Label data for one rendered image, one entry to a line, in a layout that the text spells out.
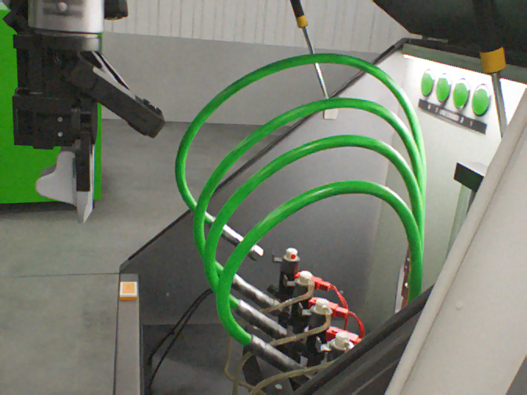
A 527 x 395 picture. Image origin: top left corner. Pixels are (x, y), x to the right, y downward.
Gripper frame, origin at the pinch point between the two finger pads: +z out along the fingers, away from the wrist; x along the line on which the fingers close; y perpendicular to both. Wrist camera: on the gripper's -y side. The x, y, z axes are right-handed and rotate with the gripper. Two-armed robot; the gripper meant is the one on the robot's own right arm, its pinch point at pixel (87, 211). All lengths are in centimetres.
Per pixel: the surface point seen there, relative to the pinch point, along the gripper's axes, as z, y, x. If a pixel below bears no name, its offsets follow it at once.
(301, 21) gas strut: -22, -35, -43
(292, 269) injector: 12.6, -29.0, -10.5
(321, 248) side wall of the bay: 23, -45, -43
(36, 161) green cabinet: 87, 55, -328
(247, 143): -8.3, -18.9, -3.2
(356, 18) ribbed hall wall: -16, -281, -678
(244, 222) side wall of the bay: 18, -28, -43
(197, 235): 4.1, -13.4, -3.2
